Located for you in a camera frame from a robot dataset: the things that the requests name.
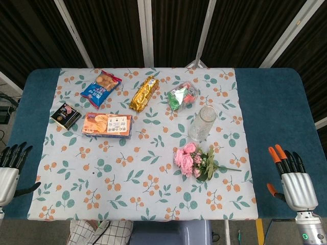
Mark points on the left black-fingered robot hand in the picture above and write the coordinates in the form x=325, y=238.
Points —
x=7, y=176

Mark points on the right orange-tipped robot hand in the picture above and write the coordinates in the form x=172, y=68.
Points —
x=299, y=189

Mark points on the pink rose bouquet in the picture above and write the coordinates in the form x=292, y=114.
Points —
x=187, y=159

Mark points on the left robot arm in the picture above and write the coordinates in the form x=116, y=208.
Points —
x=1, y=211

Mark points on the clear textured glass vase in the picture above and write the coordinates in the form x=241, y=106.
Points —
x=201, y=126

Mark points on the black electronic device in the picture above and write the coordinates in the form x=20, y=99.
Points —
x=4, y=113

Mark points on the teal table cover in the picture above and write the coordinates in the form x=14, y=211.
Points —
x=276, y=122

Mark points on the black luncheon meat tin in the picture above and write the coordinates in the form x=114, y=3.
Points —
x=65, y=116

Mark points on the white table leg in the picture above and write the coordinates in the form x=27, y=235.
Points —
x=227, y=232

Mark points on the orange cracker box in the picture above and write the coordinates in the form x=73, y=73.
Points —
x=107, y=125

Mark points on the white checkered fabric bag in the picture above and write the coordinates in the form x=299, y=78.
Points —
x=112, y=233

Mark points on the blue biscuit snack bag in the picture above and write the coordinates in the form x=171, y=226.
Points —
x=98, y=92

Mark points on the floral print tablecloth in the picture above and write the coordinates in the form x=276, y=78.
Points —
x=143, y=173

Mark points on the grey-blue plastic stool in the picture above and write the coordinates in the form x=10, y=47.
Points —
x=168, y=233

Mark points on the clear bag of candy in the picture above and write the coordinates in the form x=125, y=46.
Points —
x=182, y=97

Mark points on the gold foil snack packet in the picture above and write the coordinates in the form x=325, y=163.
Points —
x=144, y=94

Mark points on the white partition frame post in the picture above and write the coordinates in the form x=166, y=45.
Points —
x=288, y=35
x=146, y=33
x=206, y=28
x=74, y=34

